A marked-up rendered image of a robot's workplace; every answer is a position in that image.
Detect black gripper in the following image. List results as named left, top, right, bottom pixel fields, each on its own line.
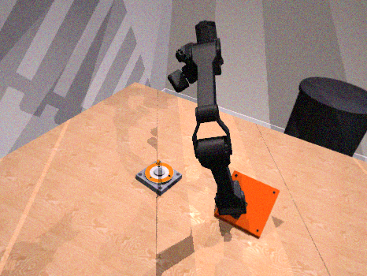
left=168, top=65, right=197, bottom=93

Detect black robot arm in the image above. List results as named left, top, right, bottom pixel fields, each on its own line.
left=176, top=20, right=248, bottom=220

